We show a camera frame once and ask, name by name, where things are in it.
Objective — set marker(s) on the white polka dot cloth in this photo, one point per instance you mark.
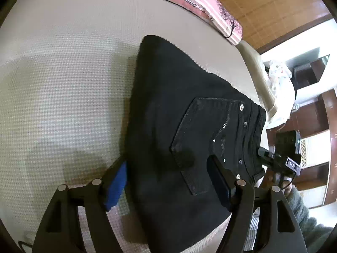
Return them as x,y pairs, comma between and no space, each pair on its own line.
279,84

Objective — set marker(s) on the person's right hand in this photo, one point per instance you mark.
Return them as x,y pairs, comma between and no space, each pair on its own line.
287,187

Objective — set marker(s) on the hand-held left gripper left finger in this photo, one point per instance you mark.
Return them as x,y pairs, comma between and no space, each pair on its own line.
115,187

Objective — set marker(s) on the beige woven bed mat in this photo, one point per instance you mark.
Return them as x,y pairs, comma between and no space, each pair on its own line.
65,84

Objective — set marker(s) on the person's right forearm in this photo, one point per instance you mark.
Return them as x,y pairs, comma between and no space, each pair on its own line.
310,229

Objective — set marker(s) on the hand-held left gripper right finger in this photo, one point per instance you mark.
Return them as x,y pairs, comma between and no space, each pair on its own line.
219,184

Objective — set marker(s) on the dark wooden cabinet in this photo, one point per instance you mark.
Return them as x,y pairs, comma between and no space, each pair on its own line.
313,116

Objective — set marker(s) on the black denim pants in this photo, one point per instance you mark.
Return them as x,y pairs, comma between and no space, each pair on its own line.
171,110

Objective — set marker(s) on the beige bed sheet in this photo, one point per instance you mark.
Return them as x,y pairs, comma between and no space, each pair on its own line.
255,68

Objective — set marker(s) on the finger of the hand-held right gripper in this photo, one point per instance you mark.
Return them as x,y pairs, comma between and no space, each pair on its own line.
268,155

